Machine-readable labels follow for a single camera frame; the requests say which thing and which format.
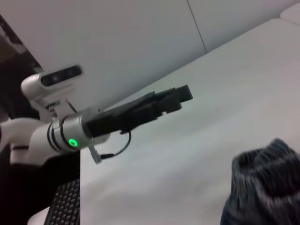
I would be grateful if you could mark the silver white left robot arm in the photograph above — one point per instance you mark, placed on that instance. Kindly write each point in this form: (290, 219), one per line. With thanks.
(42, 138)

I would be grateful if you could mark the blue denim shorts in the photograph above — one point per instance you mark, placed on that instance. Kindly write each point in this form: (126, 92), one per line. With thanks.
(264, 182)

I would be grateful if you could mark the black computer keyboard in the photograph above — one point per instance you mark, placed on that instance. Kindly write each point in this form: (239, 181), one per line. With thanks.
(64, 204)

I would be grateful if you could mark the white robot head camera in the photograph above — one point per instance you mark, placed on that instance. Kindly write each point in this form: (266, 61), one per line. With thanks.
(32, 84)

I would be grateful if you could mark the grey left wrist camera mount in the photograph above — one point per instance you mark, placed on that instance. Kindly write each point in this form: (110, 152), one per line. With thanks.
(96, 155)

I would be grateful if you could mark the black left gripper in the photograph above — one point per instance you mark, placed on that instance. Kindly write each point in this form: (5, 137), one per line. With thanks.
(126, 114)

